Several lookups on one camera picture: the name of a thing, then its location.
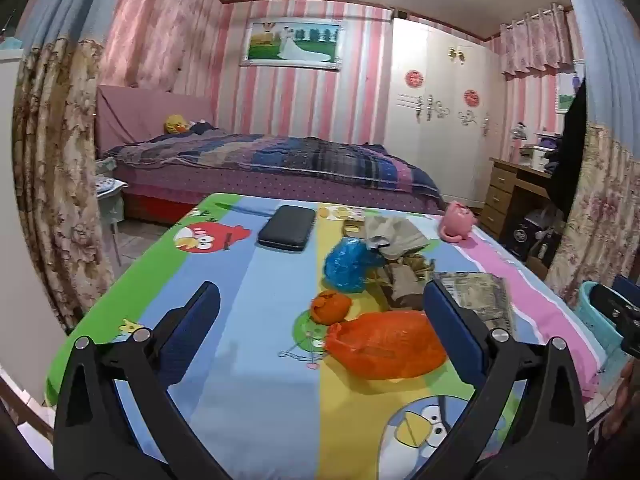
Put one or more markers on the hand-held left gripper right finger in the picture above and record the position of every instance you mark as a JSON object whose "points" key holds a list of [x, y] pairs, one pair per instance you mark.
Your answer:
{"points": [[452, 332]]}

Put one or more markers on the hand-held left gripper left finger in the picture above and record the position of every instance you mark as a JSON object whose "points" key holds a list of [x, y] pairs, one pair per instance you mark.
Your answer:
{"points": [[192, 332]]}

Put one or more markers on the teal plastic basket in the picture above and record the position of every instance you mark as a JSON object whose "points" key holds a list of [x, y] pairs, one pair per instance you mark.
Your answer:
{"points": [[587, 305]]}

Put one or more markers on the orange plastic bag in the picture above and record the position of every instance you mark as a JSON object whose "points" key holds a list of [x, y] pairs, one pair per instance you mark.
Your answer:
{"points": [[390, 345]]}

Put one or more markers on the brown paper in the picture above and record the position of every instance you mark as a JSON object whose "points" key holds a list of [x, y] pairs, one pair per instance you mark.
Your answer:
{"points": [[402, 285]]}

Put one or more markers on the beige cloth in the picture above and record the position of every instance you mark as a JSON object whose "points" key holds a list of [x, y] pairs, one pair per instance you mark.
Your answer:
{"points": [[395, 237]]}

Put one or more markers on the blue plastic bag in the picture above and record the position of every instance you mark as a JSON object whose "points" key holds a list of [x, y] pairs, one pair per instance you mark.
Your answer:
{"points": [[347, 265]]}

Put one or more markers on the small orange bag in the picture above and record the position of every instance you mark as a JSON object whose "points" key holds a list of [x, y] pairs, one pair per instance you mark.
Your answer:
{"points": [[330, 307]]}

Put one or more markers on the person's right forearm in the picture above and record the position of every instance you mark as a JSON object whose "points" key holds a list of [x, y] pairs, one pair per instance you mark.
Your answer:
{"points": [[625, 395]]}

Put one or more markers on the cartoon printed tablecloth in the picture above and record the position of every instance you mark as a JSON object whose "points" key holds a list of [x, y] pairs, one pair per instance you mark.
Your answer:
{"points": [[270, 360]]}

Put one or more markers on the pink cartoon mug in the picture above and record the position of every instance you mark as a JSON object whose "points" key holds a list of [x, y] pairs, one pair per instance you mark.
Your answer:
{"points": [[457, 220]]}

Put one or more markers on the blue floral curtain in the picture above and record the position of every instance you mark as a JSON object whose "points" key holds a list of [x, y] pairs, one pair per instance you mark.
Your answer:
{"points": [[55, 160], [605, 200]]}

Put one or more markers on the black bag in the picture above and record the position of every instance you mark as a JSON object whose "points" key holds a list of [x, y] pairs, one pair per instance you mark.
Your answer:
{"points": [[517, 237]]}

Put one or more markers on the white appliance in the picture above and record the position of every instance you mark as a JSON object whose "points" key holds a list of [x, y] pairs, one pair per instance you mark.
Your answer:
{"points": [[542, 219]]}

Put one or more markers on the black zip case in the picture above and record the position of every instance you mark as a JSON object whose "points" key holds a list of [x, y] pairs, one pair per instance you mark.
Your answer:
{"points": [[286, 227]]}

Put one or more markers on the olive phone case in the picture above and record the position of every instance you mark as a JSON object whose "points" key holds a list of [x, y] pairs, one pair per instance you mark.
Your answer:
{"points": [[352, 229]]}

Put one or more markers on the wooden desk with drawers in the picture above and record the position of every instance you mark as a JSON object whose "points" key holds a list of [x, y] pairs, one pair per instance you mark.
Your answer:
{"points": [[500, 195]]}

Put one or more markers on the black hanging garment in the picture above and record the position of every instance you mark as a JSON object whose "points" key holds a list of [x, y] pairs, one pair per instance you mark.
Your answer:
{"points": [[570, 160]]}

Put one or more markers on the small white side table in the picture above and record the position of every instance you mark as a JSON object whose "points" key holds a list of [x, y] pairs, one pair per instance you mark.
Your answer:
{"points": [[107, 185]]}

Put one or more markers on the white wardrobe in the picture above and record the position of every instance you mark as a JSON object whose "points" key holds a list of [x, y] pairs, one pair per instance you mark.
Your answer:
{"points": [[440, 160]]}

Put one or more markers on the white box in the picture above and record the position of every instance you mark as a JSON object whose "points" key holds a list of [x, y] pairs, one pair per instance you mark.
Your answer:
{"points": [[540, 157]]}

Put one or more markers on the plaid patchwork quilt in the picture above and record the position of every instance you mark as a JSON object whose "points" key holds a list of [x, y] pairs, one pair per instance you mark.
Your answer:
{"points": [[300, 155]]}

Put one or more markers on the desk lamp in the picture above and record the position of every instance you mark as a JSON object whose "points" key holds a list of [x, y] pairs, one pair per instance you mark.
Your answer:
{"points": [[519, 132]]}

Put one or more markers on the yellow duck plush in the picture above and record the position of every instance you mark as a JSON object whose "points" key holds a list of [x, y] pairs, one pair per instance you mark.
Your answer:
{"points": [[176, 124]]}

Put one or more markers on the bed with pink headboard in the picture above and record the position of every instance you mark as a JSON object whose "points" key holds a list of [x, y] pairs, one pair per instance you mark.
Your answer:
{"points": [[150, 115]]}

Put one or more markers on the red round decal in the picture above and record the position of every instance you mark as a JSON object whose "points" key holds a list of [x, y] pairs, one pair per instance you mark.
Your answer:
{"points": [[414, 78]]}

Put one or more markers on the pink curtain valance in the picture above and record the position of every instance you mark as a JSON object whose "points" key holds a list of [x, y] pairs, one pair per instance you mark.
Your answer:
{"points": [[535, 40]]}

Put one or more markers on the pink window curtain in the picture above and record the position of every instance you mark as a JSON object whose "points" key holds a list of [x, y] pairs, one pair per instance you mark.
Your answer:
{"points": [[160, 25]]}

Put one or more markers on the small wall picture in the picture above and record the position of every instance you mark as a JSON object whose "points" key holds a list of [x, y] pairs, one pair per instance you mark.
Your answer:
{"points": [[565, 87]]}

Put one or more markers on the framed wall picture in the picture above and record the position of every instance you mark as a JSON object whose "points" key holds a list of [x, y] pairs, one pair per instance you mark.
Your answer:
{"points": [[290, 42]]}

